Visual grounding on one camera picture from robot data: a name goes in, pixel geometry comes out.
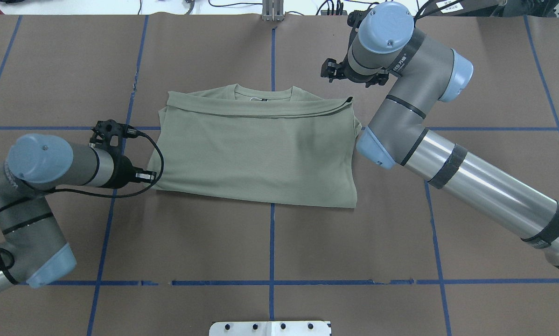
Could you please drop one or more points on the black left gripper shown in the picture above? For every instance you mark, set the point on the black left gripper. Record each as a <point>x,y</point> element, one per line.
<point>121,169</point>

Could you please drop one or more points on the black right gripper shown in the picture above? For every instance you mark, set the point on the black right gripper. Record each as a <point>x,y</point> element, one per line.
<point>331,69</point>

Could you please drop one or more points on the green long-sleeve shirt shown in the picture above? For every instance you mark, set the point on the green long-sleeve shirt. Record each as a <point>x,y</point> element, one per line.
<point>288,147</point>

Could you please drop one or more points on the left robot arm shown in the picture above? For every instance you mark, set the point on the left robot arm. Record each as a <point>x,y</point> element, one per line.
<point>35,250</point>

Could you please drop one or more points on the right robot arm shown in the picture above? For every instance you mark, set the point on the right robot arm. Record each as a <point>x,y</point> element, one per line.
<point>383,41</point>

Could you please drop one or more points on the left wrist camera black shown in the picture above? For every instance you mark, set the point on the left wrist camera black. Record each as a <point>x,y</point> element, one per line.
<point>108,135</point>

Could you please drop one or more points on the aluminium frame post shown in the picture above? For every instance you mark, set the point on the aluminium frame post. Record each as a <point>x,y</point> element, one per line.
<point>273,10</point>

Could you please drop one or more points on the white pedestal column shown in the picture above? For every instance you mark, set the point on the white pedestal column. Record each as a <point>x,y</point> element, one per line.
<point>271,328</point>

